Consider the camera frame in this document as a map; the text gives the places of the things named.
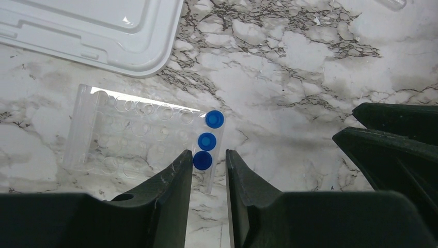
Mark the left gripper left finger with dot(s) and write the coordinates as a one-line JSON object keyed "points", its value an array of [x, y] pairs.
{"points": [[152, 214]]}

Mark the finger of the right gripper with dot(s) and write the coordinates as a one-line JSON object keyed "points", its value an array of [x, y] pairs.
{"points": [[417, 122], [393, 162]]}

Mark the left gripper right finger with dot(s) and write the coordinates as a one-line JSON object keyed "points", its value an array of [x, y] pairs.
{"points": [[260, 215]]}

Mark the blue-capped test tube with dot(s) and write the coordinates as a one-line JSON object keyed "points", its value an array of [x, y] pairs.
{"points": [[394, 5], [202, 160], [207, 141], [214, 119]]}

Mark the white plastic bin lid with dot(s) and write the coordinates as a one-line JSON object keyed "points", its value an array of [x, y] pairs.
{"points": [[133, 38]]}

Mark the clear acrylic test tube rack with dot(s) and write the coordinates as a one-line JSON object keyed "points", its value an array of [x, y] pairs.
{"points": [[131, 137]]}

